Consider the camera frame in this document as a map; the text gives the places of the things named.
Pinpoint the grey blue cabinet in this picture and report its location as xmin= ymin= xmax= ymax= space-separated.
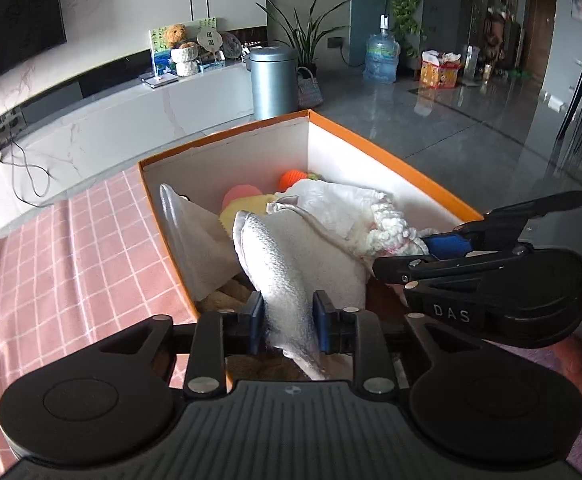
xmin=421 ymin=0 xmax=464 ymax=69

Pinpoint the blue green picture card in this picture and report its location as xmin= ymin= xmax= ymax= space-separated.
xmin=149 ymin=24 xmax=182 ymax=77

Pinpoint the pink checked tablecloth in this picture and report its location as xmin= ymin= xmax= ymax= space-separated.
xmin=0 ymin=165 xmax=202 ymax=462

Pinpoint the orange crochet toy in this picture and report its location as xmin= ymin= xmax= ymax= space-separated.
xmin=277 ymin=170 xmax=322 ymax=192

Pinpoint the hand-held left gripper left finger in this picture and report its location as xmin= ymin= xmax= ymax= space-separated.
xmin=88 ymin=291 xmax=265 ymax=401

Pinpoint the person's right hand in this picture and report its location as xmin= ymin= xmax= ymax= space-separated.
xmin=553 ymin=327 xmax=582 ymax=404

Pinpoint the potted plant in woven basket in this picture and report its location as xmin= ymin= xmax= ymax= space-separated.
xmin=256 ymin=0 xmax=352 ymax=110

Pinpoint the pink white crochet toy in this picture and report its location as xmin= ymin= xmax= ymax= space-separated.
xmin=353 ymin=197 xmax=430 ymax=264

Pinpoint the brown door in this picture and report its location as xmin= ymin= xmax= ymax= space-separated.
xmin=523 ymin=0 xmax=556 ymax=81

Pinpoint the decorative plate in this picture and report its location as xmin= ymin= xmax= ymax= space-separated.
xmin=221 ymin=31 xmax=244 ymax=59

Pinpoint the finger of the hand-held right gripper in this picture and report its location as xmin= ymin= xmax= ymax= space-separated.
xmin=423 ymin=191 xmax=582 ymax=261
xmin=372 ymin=254 xmax=532 ymax=287

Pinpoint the black cable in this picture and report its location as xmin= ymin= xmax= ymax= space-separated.
xmin=1 ymin=137 xmax=52 ymax=198

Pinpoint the white towel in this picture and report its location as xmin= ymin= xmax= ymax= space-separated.
xmin=232 ymin=202 xmax=372 ymax=382

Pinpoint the grey round trash can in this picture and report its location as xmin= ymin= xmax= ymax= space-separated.
xmin=248 ymin=45 xmax=300 ymax=122

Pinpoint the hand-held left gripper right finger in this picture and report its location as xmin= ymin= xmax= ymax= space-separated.
xmin=312 ymin=290 xmax=472 ymax=396

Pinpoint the orange gift bag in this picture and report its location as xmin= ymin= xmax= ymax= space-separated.
xmin=420 ymin=50 xmax=462 ymax=91

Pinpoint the round white hand fan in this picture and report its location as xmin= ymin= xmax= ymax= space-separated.
xmin=197 ymin=27 xmax=224 ymax=64

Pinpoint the orange cardboard box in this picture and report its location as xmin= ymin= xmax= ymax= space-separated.
xmin=138 ymin=109 xmax=486 ymax=392

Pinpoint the yellow cleaning cloth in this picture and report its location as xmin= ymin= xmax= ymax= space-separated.
xmin=219 ymin=194 xmax=278 ymax=236

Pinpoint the blue water bottle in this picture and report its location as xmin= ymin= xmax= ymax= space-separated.
xmin=363 ymin=14 xmax=402 ymax=85

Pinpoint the white marble TV cabinet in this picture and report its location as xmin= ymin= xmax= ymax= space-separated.
xmin=0 ymin=57 xmax=258 ymax=257

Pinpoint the white fluffy cloth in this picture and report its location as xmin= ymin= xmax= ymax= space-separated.
xmin=271 ymin=179 xmax=396 ymax=257

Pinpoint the pink soft ball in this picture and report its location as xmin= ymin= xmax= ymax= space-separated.
xmin=222 ymin=185 xmax=263 ymax=211

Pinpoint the brown teddy bear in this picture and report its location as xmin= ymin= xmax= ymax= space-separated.
xmin=163 ymin=24 xmax=188 ymax=51

